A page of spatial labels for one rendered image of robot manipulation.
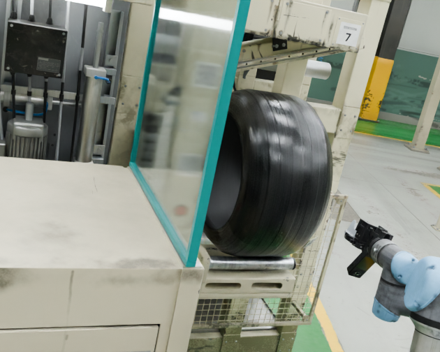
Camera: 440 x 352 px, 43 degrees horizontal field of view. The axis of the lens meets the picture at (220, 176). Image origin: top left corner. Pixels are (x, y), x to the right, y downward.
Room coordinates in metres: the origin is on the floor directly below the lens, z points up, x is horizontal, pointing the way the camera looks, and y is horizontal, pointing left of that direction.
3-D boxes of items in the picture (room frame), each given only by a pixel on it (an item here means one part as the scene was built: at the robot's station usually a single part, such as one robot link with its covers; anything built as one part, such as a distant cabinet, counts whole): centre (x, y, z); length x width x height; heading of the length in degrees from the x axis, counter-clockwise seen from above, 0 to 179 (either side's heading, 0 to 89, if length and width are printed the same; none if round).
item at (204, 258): (1.81, 0.06, 0.90); 0.40 x 0.03 x 0.10; 24
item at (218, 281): (1.75, -0.16, 0.84); 0.36 x 0.09 x 0.06; 114
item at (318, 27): (2.20, -0.10, 1.71); 0.61 x 0.25 x 0.15; 114
